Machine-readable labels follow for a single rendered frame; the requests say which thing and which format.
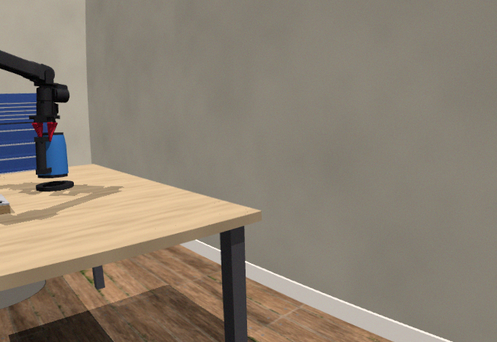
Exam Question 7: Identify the blue kettle with black lid and handle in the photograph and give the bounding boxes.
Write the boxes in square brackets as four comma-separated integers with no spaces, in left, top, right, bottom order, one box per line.
[34,132,69,178]

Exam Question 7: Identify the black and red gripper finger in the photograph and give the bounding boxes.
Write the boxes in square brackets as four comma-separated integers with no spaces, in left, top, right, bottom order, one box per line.
[47,122,58,142]
[32,123,43,137]

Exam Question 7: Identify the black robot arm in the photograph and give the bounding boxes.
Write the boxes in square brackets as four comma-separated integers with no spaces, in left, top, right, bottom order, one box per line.
[0,50,69,115]

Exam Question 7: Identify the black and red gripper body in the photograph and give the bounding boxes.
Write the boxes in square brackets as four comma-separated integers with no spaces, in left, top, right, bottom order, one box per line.
[29,101,60,123]

